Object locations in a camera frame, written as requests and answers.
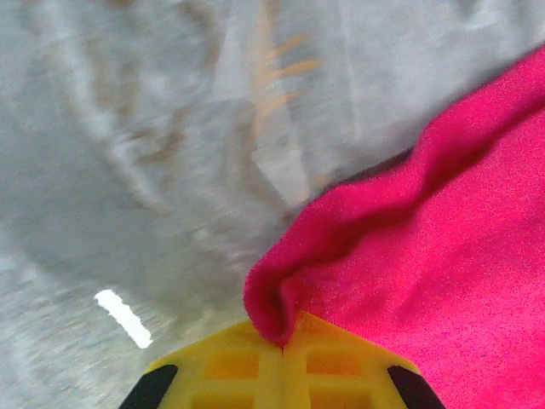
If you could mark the red t-shirt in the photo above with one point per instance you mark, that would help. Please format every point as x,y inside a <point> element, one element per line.
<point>426,255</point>

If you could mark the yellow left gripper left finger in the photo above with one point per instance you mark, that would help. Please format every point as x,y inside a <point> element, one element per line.
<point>230,383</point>

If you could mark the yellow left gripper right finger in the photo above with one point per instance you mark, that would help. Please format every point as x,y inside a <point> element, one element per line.
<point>340,383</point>

